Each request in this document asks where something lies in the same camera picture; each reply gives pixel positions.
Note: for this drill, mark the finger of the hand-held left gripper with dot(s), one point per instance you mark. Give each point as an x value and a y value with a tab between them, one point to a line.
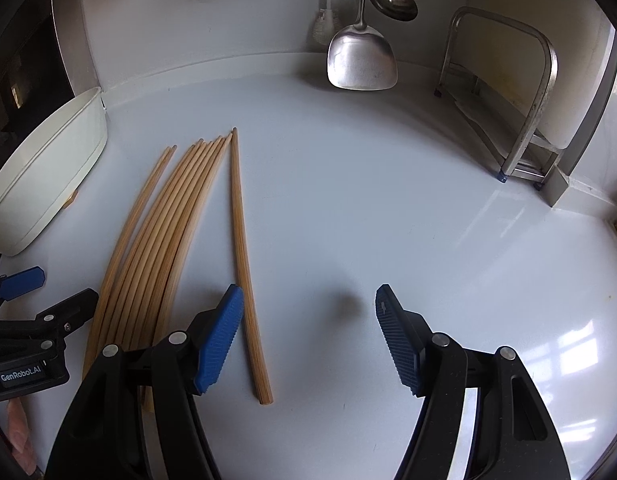
21	282
63	315

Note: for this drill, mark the single wooden chopstick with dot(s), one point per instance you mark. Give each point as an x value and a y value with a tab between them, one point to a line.
241	270
247	270

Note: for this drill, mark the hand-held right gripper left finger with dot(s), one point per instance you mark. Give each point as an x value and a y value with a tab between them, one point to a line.
219	340

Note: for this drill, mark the bunch of wooden chopsticks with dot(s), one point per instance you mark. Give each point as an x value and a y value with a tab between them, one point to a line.
153	260

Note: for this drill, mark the person's left hand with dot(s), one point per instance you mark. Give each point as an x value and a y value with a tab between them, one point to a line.
21	435

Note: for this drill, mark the white round basin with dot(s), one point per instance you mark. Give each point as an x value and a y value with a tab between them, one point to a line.
48	160

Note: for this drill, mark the glossy black panel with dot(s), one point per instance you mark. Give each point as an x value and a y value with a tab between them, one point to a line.
23	60

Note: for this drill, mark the metal cooking spatula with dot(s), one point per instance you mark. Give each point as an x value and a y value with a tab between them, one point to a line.
361	55

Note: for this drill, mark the stainless steel rack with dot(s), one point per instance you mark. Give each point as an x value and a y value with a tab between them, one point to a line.
535	110

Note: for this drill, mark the small wooden piece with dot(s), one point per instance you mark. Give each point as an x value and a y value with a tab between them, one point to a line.
71	200

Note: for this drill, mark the white bottle brush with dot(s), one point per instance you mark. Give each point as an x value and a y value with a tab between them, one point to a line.
326	25

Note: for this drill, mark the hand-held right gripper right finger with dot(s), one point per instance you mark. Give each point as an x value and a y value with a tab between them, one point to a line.
398	345

